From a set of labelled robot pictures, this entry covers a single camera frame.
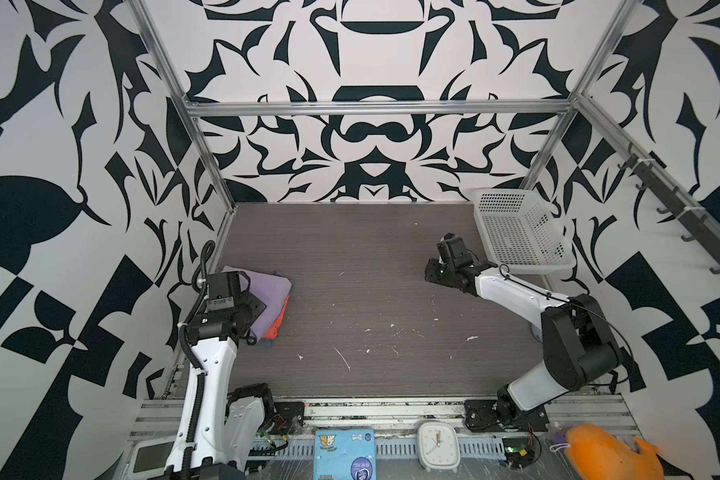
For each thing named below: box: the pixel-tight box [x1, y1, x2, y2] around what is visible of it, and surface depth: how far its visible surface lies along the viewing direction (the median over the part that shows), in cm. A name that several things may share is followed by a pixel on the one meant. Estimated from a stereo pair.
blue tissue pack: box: [313, 428, 377, 480], surface depth 66 cm
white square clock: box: [418, 421, 461, 472], surface depth 70 cm
